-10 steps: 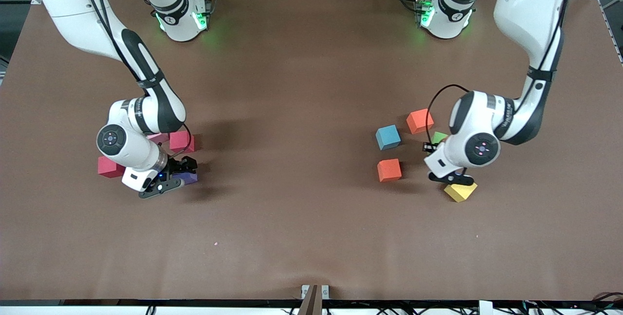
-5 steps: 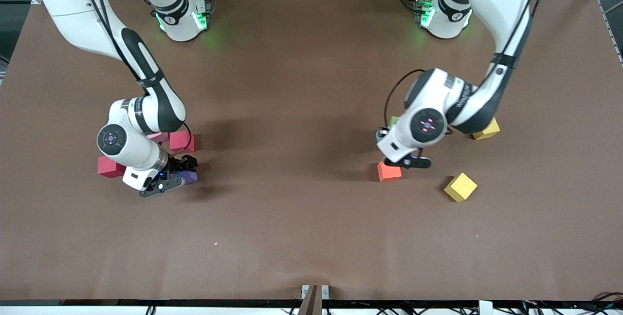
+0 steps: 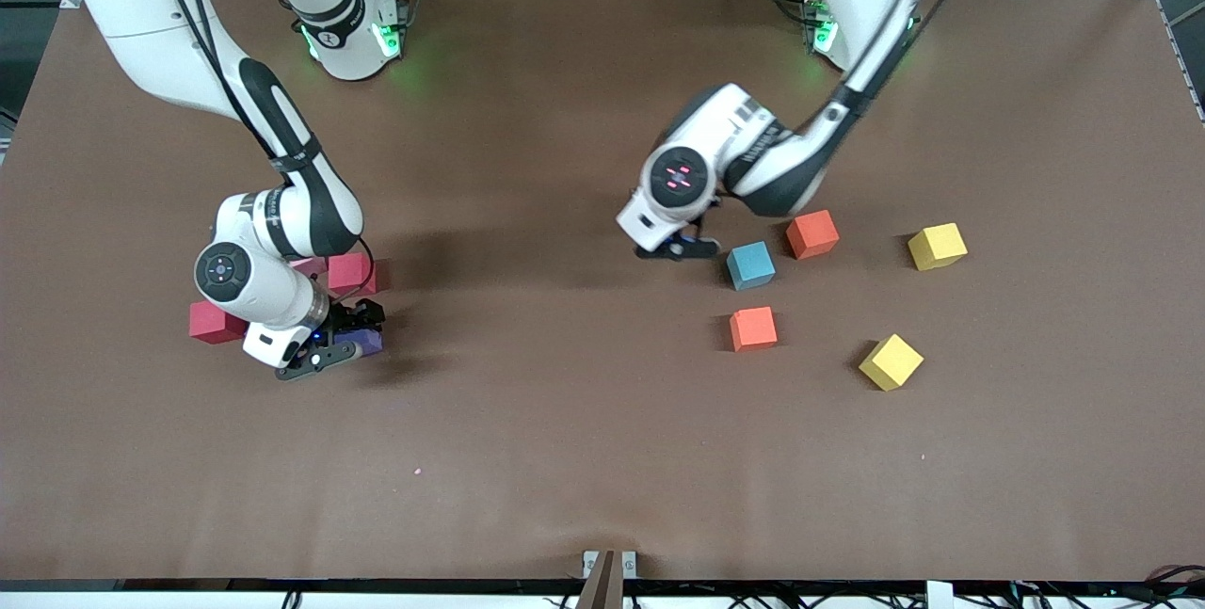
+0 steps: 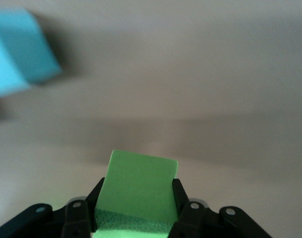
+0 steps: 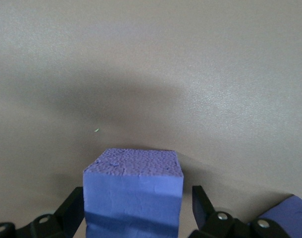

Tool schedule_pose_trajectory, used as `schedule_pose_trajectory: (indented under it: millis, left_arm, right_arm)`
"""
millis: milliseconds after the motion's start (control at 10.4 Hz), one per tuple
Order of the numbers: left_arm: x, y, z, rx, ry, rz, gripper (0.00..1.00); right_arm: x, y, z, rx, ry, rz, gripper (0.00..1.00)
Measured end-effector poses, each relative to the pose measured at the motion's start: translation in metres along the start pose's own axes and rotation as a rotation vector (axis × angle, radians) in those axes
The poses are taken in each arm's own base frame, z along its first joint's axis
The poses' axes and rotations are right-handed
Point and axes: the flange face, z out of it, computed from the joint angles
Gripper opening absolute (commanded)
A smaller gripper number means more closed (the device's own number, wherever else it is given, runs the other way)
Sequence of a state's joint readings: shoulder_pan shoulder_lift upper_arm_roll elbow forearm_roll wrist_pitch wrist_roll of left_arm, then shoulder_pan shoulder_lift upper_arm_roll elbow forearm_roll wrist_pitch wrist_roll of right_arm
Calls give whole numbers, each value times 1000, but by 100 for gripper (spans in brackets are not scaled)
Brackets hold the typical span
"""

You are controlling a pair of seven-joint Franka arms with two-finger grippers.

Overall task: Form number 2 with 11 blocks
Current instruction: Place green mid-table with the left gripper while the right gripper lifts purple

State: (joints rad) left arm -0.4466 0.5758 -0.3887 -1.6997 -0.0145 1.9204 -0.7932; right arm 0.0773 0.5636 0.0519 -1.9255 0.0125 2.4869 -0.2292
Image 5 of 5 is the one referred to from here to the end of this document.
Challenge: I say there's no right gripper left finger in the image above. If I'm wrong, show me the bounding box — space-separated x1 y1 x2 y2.
0 186 85 238

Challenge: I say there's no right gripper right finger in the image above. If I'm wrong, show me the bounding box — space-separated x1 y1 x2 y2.
188 185 289 238

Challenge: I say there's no purple foam cube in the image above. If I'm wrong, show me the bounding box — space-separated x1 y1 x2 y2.
250 194 302 238
83 148 184 238

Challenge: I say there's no brown table cover sheet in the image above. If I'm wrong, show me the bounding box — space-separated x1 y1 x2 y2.
0 0 302 238

